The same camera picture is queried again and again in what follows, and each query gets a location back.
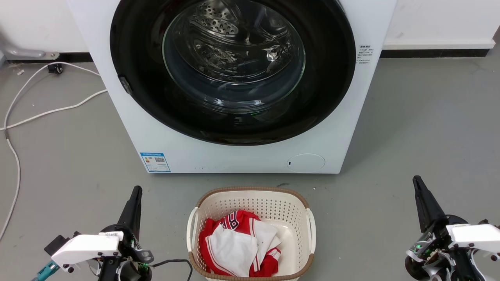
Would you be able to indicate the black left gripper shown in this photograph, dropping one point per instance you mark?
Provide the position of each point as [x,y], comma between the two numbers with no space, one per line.
[134,249]

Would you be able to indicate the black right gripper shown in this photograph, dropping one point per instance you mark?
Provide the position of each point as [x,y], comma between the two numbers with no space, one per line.
[435,236]

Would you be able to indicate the black round glass washer door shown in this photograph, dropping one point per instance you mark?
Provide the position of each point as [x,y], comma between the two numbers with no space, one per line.
[324,97]

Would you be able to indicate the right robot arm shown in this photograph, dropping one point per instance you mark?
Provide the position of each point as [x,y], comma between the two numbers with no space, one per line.
[465,273]

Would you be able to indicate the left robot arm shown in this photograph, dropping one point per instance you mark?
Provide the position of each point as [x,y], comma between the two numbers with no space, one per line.
[117,276]

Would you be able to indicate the white front-load washing machine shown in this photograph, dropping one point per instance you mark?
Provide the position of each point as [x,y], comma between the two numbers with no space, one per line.
[242,158]

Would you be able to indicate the blue energy label sticker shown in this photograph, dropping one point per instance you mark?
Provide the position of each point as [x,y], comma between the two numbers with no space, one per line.
[155,162]

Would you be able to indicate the red and white jersey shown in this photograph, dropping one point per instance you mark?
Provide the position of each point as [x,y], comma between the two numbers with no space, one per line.
[230,249]

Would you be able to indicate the white brown-rimmed laundry basket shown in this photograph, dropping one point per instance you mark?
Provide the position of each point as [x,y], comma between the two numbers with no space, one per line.
[250,199]

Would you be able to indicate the round white filter cover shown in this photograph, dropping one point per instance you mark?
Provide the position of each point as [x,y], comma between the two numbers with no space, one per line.
[306,163]

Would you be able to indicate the small black caster wheel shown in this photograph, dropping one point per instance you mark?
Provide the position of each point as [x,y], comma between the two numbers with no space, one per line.
[56,68]

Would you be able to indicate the small printed text sticker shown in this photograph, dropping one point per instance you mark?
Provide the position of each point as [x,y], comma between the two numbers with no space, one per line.
[365,54]

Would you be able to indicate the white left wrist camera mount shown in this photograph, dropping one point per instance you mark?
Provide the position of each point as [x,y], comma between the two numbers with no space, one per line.
[86,248]

